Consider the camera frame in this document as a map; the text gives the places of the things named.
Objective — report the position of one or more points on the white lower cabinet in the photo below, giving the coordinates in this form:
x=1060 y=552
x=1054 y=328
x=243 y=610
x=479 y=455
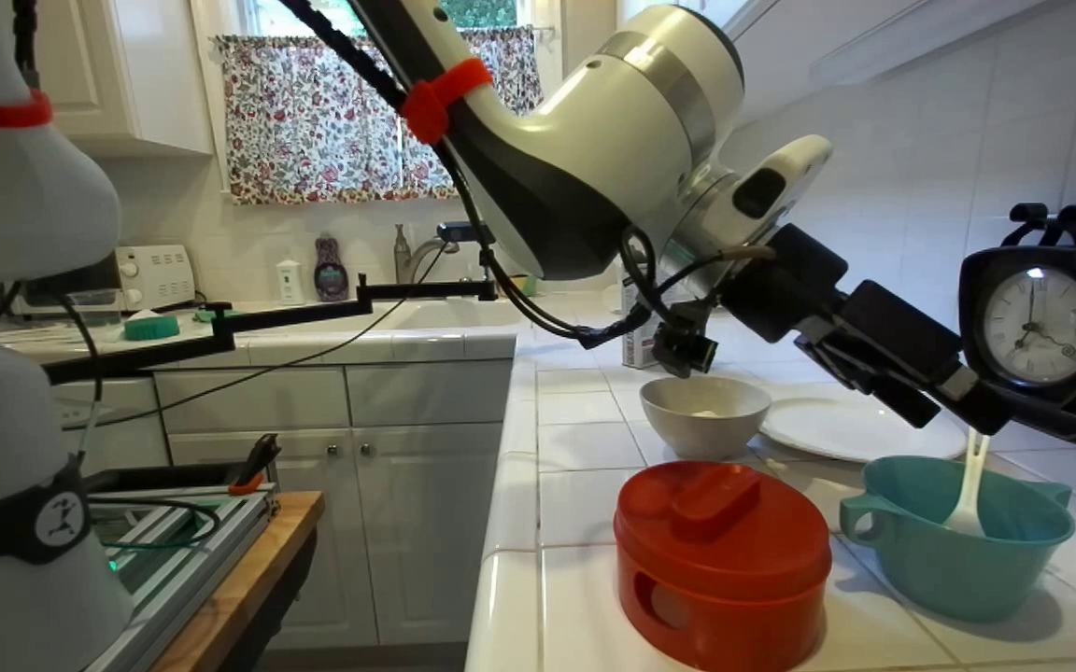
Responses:
x=413 y=496

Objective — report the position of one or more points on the wooden table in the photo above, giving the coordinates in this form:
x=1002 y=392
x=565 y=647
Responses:
x=242 y=582

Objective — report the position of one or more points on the orange pot with lid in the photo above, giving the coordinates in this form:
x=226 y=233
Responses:
x=727 y=582

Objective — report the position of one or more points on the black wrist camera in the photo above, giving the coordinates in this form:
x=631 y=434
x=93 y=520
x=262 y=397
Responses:
x=684 y=336

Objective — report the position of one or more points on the black stereo camera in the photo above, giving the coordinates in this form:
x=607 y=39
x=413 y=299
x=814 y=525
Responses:
x=455 y=233

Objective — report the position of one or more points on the red black pliers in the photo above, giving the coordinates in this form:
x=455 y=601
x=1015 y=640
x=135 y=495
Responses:
x=257 y=464

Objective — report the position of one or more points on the grey green framed panel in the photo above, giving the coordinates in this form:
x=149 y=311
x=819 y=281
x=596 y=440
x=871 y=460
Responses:
x=179 y=572

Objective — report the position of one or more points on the dark soap bottle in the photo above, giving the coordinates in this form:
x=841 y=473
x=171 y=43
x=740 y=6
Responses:
x=332 y=271

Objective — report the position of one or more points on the window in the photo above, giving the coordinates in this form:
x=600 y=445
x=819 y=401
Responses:
x=268 y=17

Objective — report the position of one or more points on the cream bowl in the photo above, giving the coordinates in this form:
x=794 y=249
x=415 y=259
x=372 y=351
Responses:
x=702 y=432

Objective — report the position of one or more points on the white upper cabinet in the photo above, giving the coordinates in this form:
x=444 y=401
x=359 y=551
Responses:
x=129 y=77
x=888 y=39

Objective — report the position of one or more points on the white toaster oven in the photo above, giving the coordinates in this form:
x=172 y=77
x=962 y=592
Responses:
x=159 y=271

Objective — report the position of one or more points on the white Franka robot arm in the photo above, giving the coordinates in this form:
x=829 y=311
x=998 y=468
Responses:
x=638 y=124

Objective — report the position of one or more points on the floral curtain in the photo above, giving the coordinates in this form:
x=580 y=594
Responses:
x=316 y=137

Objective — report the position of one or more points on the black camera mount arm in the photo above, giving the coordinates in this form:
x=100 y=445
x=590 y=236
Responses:
x=302 y=311

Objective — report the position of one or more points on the white plastic spoon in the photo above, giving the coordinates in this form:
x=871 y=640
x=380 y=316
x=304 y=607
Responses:
x=972 y=496

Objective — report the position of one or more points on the metal faucet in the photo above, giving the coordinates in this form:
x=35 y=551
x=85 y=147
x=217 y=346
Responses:
x=403 y=254

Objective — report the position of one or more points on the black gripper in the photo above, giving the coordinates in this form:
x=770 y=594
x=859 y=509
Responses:
x=888 y=336

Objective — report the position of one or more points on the white cabinet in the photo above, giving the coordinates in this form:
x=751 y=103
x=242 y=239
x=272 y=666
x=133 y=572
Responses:
x=129 y=77
x=888 y=39
x=413 y=496

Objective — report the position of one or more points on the teal tape roll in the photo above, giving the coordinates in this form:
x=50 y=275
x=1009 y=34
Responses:
x=152 y=325

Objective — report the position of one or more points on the black kitchen scale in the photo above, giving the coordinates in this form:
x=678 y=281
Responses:
x=1045 y=325

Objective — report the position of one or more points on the white plate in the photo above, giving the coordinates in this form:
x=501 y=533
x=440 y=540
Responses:
x=850 y=434

